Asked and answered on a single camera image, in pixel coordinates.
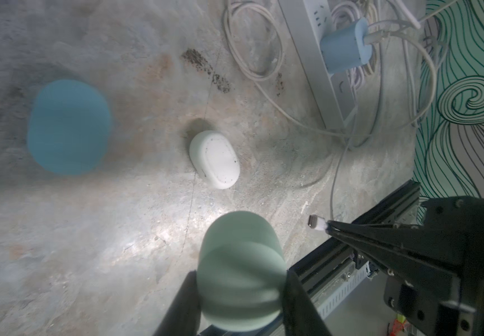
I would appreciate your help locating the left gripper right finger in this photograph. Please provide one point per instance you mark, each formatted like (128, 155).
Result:
(299, 315)

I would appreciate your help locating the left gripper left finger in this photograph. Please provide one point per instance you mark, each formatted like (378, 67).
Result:
(184, 314)

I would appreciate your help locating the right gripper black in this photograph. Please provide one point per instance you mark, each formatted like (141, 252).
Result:
(436, 271)

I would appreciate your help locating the green earbud case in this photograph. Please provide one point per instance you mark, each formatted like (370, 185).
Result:
(241, 273)

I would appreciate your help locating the light blue usb charger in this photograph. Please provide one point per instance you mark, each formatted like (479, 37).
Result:
(345, 49)

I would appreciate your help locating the white earbud case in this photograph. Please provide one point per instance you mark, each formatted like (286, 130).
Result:
(214, 159)

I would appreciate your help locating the white power strip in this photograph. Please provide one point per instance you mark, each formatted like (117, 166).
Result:
(308, 22)

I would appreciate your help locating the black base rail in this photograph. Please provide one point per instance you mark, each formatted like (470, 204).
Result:
(333, 270)

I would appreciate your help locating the power strip cord white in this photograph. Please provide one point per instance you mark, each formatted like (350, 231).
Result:
(347, 13)

